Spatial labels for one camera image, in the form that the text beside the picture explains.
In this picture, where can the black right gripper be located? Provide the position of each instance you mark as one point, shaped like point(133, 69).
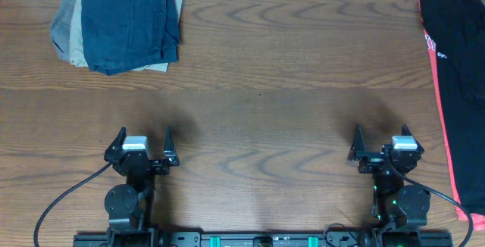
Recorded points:
point(372, 161)

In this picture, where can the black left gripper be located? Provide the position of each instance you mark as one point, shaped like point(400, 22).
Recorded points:
point(161, 169)

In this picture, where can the black t-shirt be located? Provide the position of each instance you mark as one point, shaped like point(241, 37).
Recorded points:
point(460, 88)

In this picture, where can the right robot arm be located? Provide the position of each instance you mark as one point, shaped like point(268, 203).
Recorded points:
point(401, 209)

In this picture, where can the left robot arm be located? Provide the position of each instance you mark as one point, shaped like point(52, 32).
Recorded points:
point(129, 205)

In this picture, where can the red t-shirt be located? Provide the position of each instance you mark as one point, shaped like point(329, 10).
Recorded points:
point(441, 118)

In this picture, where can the navy folded trousers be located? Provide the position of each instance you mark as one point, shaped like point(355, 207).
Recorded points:
point(124, 35)

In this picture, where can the grey folded trousers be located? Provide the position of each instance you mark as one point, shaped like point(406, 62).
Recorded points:
point(60, 29)

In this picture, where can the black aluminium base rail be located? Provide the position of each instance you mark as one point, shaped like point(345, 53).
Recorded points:
point(329, 238)

